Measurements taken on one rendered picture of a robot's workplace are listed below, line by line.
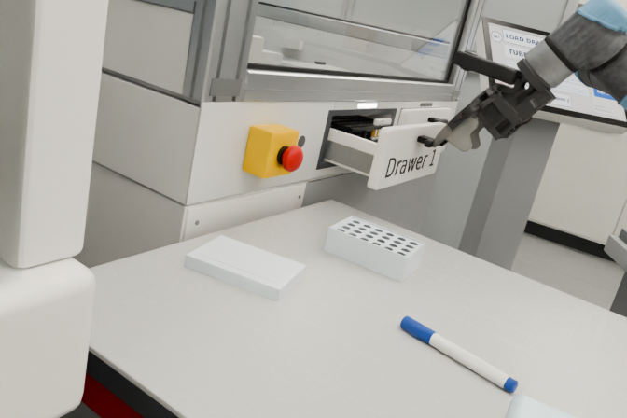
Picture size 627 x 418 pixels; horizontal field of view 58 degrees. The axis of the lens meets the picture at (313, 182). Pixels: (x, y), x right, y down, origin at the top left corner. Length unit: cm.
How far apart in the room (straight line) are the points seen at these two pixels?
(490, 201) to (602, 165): 205
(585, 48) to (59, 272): 83
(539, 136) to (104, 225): 147
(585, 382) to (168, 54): 65
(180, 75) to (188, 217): 19
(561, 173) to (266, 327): 349
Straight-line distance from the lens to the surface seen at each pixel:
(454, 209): 280
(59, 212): 36
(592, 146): 397
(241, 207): 88
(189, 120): 77
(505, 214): 203
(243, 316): 62
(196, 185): 79
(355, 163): 101
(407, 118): 129
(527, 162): 201
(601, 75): 102
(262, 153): 82
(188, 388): 52
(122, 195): 89
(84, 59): 34
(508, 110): 100
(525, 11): 271
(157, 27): 81
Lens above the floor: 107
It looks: 16 degrees down
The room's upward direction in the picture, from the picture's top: 12 degrees clockwise
